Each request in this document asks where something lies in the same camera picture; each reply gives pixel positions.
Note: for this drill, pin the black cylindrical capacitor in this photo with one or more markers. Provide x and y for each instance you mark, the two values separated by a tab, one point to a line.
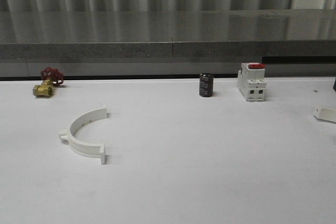
206	84

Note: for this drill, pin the brass valve red handwheel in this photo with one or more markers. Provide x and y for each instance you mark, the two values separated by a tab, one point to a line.
51	78

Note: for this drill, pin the grey stone counter ledge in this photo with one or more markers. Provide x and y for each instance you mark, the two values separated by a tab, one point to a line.
91	45

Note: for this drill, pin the white circuit breaker red switch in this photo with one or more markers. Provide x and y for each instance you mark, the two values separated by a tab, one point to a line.
251	82

